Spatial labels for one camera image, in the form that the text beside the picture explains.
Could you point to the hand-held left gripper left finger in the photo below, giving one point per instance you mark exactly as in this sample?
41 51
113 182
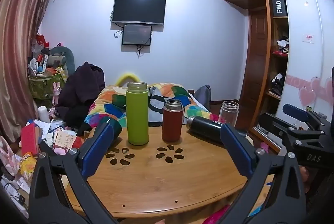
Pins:
97 147

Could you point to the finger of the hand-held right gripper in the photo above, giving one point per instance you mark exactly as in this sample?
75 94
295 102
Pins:
294 110
274 126

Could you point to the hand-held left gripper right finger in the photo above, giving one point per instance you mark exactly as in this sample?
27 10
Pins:
234 151

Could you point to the black cup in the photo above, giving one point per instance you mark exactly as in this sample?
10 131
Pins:
206 128

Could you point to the clear glass cup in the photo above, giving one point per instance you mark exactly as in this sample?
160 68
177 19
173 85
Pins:
228 113

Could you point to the green cup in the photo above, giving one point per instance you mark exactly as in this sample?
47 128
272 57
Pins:
137 117

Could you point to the red cup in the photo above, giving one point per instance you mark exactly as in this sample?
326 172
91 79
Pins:
171 122

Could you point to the person's right hand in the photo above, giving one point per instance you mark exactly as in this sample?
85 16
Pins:
304 175

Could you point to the folded clothes pile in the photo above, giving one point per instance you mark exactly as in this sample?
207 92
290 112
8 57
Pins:
282 46
278 83

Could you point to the paper note sheet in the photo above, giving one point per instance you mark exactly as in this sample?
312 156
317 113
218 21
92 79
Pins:
65 139

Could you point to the colourful patchwork blanket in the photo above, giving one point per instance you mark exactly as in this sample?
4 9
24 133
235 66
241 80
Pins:
109 109

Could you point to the dark clothing heap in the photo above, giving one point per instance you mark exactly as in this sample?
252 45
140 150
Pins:
81 88

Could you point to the white bottle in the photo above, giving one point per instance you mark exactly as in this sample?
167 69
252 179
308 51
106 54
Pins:
44 115

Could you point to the grey bag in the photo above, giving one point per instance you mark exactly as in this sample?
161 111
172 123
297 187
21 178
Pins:
203 96

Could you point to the bright pink cloth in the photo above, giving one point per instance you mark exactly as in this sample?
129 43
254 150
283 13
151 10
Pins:
216 214

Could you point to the red box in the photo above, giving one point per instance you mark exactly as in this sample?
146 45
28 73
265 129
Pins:
29 139

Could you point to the pink bunny toy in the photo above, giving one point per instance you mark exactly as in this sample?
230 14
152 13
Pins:
56 92

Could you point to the yellow snack bag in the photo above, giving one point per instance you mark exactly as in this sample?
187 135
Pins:
28 165

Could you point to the small wooden table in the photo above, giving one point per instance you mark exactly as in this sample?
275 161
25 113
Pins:
167 177

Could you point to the yellow pillow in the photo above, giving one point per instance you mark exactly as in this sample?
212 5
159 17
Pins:
125 77

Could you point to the green storage bin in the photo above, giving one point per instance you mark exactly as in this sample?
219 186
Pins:
41 87

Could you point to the wooden wardrobe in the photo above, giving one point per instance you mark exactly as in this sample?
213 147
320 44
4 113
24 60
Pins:
261 30

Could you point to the pink patterned cloth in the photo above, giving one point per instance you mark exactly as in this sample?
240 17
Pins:
6 156

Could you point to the grey plush pillow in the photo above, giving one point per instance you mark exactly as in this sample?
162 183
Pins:
65 55

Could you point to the black box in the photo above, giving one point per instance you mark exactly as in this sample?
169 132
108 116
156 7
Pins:
277 6

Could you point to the red bag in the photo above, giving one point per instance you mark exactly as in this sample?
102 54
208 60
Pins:
41 41

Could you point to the striped curtain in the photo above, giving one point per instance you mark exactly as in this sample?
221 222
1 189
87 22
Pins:
19 43

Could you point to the small wall monitor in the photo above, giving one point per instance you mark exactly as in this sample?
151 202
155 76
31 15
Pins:
137 34

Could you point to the wall television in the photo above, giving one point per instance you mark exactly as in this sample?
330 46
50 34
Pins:
138 9

